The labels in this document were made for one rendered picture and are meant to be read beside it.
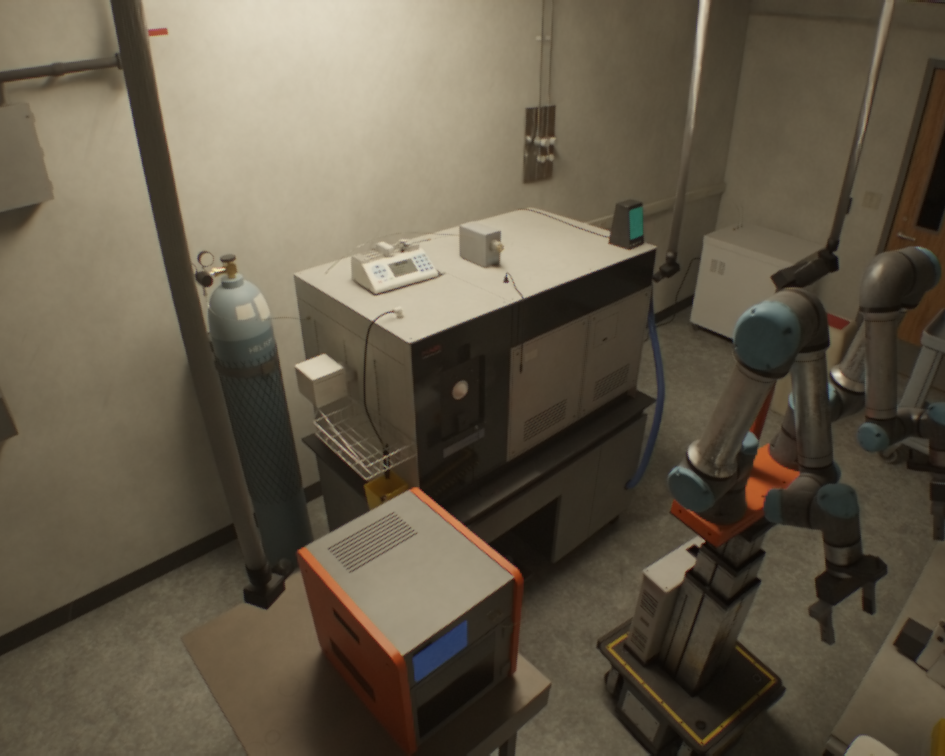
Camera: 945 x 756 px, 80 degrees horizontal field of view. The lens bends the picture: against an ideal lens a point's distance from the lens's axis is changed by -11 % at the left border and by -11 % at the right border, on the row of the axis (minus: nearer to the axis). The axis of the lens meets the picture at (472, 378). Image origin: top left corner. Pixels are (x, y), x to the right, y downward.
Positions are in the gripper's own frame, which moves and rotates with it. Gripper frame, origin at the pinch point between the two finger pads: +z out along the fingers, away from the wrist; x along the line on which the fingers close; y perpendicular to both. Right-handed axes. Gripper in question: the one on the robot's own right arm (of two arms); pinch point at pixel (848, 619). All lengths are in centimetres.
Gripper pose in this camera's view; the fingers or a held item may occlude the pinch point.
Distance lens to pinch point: 154.9
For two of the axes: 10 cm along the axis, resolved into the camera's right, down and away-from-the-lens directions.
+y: -3.4, -1.1, 9.3
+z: 2.8, 9.4, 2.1
